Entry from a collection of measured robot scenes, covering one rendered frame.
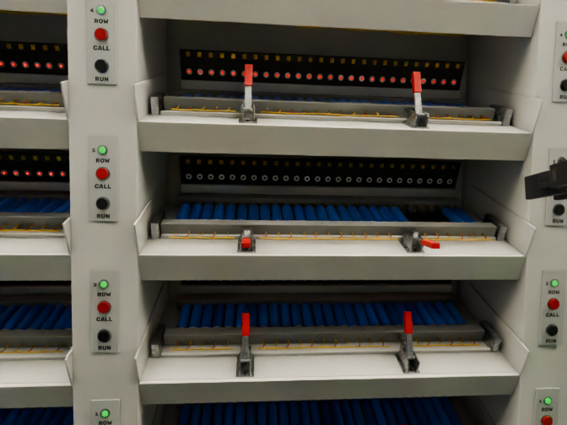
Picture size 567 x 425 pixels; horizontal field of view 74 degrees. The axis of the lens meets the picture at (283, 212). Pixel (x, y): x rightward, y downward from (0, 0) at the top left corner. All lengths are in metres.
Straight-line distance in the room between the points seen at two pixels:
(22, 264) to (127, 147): 0.23
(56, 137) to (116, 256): 0.19
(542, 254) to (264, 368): 0.48
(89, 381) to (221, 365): 0.19
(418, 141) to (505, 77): 0.23
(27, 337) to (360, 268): 0.55
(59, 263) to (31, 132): 0.19
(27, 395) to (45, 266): 0.20
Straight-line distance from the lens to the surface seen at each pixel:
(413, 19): 0.68
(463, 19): 0.71
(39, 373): 0.73
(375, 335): 0.71
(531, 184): 0.57
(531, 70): 0.75
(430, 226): 0.68
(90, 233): 0.62
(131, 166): 0.59
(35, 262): 0.66
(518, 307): 0.75
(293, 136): 0.58
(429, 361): 0.72
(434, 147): 0.64
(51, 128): 0.65
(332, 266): 0.60
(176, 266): 0.60
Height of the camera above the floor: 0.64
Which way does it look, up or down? 3 degrees down
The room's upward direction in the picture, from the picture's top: 1 degrees clockwise
